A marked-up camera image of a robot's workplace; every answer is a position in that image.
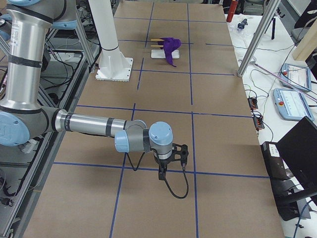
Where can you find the far teach pendant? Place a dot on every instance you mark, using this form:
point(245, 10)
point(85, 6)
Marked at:
point(298, 76)

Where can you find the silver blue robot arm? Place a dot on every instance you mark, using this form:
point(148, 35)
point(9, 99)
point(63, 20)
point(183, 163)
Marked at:
point(23, 118)

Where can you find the near teach pendant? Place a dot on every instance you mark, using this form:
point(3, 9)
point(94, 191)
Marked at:
point(291, 105)

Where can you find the red bottle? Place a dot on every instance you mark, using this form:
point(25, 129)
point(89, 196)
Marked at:
point(232, 10)

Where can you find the white rack base tray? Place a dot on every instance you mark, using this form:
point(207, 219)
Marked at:
point(160, 54)

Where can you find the purple microfiber towel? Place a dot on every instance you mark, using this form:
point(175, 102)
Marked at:
point(169, 44)

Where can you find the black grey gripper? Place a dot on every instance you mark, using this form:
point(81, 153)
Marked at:
point(163, 163)

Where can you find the teach pendant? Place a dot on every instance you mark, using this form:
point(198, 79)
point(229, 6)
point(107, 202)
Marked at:
point(291, 105)
point(298, 76)

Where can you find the orange usb hub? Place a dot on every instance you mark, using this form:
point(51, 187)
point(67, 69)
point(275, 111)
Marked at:
point(258, 120)
point(253, 103)

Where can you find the far orange usb hub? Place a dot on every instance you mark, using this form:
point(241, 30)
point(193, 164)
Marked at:
point(253, 103)

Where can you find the black laptop screen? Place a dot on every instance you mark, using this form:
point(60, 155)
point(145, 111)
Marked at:
point(298, 149)

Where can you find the metal reacher grabber tool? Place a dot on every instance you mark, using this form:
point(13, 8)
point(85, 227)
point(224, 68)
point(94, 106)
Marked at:
point(277, 74)

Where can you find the near orange usb hub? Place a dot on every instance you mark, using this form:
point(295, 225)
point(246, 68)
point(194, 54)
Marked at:
point(258, 120)

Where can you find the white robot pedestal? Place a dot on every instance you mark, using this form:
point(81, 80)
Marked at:
point(113, 65)

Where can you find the black computer box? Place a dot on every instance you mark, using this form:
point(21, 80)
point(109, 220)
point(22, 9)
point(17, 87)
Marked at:
point(290, 200)

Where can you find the aluminium frame post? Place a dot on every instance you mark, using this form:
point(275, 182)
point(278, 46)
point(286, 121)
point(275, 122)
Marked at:
point(263, 24)

